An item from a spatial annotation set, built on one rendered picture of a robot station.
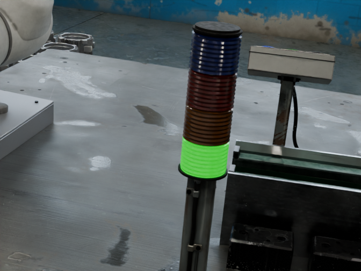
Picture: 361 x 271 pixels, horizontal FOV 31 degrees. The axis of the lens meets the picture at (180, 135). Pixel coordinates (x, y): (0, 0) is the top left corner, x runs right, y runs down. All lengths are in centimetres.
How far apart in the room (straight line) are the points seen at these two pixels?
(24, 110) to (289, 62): 62
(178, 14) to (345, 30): 171
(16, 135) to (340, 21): 549
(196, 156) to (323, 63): 58
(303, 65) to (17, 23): 64
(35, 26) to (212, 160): 84
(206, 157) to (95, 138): 76
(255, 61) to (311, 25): 542
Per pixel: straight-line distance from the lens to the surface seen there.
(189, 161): 82
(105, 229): 117
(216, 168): 82
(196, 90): 79
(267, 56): 134
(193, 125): 80
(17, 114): 154
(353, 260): 106
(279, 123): 139
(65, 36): 368
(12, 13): 153
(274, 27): 679
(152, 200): 127
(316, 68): 134
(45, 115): 159
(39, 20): 157
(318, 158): 123
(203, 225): 87
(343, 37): 676
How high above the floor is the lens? 137
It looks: 21 degrees down
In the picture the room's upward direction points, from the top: 5 degrees clockwise
